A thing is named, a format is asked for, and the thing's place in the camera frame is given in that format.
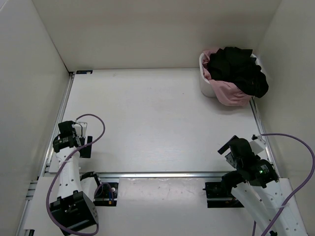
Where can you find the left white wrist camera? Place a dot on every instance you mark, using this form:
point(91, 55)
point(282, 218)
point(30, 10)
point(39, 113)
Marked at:
point(80, 128)

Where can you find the front aluminium frame rail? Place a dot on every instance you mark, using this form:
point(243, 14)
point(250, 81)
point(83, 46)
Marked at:
point(162, 174)

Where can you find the right aluminium frame rail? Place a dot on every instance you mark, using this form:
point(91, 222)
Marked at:
point(259, 124)

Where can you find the left aluminium frame rail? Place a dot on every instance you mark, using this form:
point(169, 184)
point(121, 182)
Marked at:
point(45, 161)

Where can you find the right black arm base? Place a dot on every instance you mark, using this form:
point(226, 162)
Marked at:
point(219, 198)

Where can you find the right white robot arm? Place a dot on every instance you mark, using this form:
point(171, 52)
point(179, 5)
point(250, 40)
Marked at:
point(256, 185)

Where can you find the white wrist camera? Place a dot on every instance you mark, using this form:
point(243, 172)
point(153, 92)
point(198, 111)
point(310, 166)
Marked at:
point(257, 140)
point(80, 128)

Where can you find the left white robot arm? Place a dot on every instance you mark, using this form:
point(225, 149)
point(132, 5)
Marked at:
point(73, 209)

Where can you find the black trousers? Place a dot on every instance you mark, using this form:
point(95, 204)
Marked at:
point(239, 67)

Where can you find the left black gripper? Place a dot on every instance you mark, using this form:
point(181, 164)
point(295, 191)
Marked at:
point(85, 152)

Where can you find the aluminium frame rail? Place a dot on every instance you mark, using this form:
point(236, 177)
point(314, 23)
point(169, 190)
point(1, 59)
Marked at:
point(259, 124)
point(45, 161)
point(162, 174)

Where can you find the pink trousers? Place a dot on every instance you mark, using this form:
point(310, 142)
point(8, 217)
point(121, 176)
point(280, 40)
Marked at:
point(223, 99)

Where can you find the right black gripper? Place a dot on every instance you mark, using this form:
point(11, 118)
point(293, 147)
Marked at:
point(223, 148)

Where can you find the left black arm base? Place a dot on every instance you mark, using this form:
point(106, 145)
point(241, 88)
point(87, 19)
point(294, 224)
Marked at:
point(107, 194)

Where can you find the white laundry basket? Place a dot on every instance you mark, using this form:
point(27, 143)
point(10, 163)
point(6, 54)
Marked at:
point(209, 88)

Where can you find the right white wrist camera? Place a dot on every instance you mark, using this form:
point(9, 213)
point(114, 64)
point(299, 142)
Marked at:
point(257, 140)

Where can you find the blue label sticker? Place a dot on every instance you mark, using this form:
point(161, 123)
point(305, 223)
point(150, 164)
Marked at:
point(84, 72)

